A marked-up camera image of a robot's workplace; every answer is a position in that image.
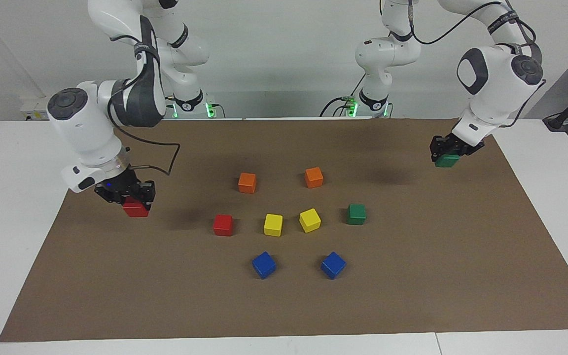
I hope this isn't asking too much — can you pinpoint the red wooden cube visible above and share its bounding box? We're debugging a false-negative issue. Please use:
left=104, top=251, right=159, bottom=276
left=213, top=214, right=234, bottom=237
left=122, top=197, right=150, bottom=218

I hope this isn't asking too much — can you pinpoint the orange wooden cube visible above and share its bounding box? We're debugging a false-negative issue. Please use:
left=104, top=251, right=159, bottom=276
left=304, top=167, right=324, bottom=189
left=238, top=172, right=257, bottom=194

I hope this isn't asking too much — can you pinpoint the yellow wooden cube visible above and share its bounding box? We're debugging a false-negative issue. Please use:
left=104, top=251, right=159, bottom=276
left=263, top=213, right=284, bottom=237
left=299, top=208, right=322, bottom=234

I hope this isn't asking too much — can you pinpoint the blue wooden cube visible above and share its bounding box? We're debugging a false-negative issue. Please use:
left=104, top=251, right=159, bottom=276
left=251, top=251, right=277, bottom=280
left=320, top=251, right=347, bottom=280

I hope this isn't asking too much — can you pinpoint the brown table mat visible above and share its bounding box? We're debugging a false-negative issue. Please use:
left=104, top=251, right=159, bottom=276
left=0, top=118, right=568, bottom=342

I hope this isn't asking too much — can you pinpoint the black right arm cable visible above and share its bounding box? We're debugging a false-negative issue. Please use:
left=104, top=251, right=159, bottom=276
left=108, top=15, right=181, bottom=176

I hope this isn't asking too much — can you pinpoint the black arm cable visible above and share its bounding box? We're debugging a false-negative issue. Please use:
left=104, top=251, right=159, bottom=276
left=380, top=0, right=547, bottom=129
left=108, top=15, right=181, bottom=176

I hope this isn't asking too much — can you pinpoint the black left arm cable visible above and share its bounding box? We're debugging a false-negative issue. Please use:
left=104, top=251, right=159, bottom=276
left=380, top=0, right=547, bottom=129

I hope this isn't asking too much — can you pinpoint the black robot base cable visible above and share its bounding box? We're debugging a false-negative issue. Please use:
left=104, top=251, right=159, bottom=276
left=319, top=74, right=364, bottom=118

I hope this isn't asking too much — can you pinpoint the white wall power strip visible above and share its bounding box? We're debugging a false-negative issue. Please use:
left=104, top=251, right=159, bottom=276
left=20, top=97, right=51, bottom=121

